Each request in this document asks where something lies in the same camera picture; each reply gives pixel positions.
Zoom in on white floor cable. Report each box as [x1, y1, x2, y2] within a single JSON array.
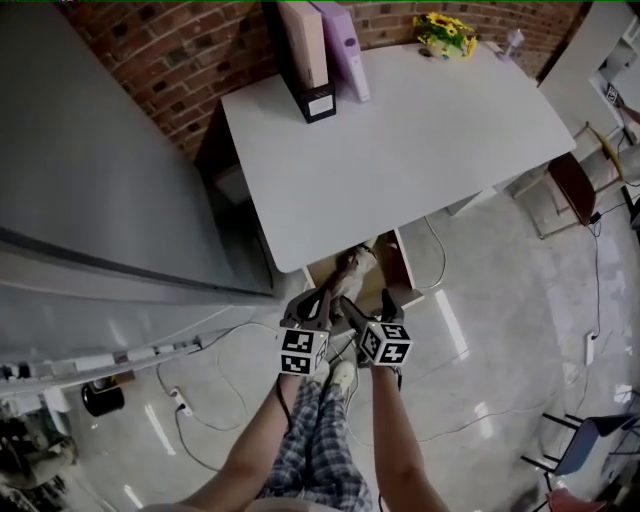
[[414, 215, 448, 291]]

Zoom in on white desk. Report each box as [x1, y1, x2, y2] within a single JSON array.
[[193, 42, 578, 274]]

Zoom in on blue chair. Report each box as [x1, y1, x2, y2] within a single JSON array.
[[519, 413, 640, 479]]

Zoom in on person's left forearm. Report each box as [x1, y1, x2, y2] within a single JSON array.
[[182, 369, 302, 512]]

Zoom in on grey refrigerator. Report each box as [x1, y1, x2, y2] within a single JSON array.
[[0, 0, 277, 396]]

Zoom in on black file holder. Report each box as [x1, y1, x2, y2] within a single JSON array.
[[260, 0, 338, 125]]

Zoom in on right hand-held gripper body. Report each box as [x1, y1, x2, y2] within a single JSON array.
[[355, 305, 414, 369]]

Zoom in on pink binder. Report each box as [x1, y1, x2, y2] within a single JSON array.
[[277, 0, 330, 89]]

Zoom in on person's plaid trousers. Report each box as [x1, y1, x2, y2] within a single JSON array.
[[257, 369, 374, 512]]

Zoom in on person's right forearm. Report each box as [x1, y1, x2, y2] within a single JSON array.
[[368, 364, 454, 512]]

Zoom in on brown seat chair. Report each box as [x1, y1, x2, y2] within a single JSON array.
[[509, 122, 626, 241]]

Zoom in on wooden drawer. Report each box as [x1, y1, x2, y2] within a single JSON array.
[[303, 228, 426, 315]]

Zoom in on white shelf cabinet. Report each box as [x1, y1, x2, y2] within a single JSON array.
[[537, 0, 640, 151]]

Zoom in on purple binder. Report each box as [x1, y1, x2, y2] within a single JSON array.
[[309, 0, 372, 104]]

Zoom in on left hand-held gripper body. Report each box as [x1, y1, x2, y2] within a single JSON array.
[[277, 288, 334, 376]]

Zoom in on yellow sunflower bouquet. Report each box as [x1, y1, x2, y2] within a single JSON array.
[[412, 12, 479, 61]]

